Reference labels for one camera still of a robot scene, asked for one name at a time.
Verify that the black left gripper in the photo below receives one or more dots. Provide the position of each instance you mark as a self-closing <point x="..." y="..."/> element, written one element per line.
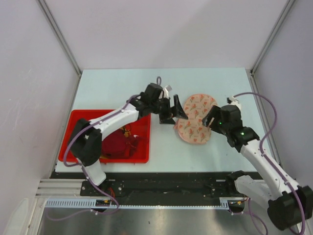
<point x="167" y="117"/>

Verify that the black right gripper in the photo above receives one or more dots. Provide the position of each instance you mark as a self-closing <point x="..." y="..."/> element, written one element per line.
<point x="213" y="113"/>

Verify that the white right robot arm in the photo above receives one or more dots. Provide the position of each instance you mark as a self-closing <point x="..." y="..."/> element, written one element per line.
<point x="287" y="203"/>

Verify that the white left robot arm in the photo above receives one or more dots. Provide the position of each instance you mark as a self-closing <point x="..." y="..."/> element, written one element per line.
<point x="85" y="142"/>

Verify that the red plastic bin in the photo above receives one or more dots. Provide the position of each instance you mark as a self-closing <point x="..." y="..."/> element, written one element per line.
<point x="141" y="127"/>

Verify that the dark red garment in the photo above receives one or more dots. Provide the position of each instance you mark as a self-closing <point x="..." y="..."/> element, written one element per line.
<point x="124" y="144"/>

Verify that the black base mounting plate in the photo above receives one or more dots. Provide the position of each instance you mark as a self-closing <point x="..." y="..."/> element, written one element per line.
<point x="212" y="184"/>

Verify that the yellow garment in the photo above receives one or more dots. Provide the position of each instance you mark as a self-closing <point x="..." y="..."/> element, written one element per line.
<point x="105" y="157"/>

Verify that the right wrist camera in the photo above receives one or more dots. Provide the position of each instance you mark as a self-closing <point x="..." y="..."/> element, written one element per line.
<point x="233" y="101"/>

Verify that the right aluminium frame post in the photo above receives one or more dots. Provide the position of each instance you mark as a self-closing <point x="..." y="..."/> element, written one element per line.
<point x="273" y="33"/>

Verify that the aluminium frame post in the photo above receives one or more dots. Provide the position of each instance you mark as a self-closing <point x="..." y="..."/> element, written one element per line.
<point x="59" y="35"/>
<point x="273" y="33"/>

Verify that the left aluminium frame post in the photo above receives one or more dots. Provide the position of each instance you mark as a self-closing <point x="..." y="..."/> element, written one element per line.
<point x="59" y="35"/>

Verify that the white slotted cable duct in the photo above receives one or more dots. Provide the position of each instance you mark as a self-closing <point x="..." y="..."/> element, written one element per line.
<point x="221" y="204"/>

